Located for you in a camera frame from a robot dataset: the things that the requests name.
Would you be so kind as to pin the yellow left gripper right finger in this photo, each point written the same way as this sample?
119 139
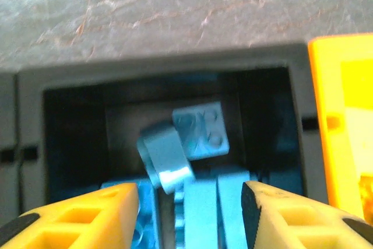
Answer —
306 225

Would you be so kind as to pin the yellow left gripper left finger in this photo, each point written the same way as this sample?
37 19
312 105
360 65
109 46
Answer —
73 225

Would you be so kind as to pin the yellow lego brick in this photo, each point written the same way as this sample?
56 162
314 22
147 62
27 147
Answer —
367 193

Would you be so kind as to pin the small blue lego brick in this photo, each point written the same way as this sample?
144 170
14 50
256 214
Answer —
201 135

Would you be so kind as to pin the black plastic bin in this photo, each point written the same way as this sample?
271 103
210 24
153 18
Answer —
29 115

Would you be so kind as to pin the yellow plastic bin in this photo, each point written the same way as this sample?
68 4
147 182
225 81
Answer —
329 85

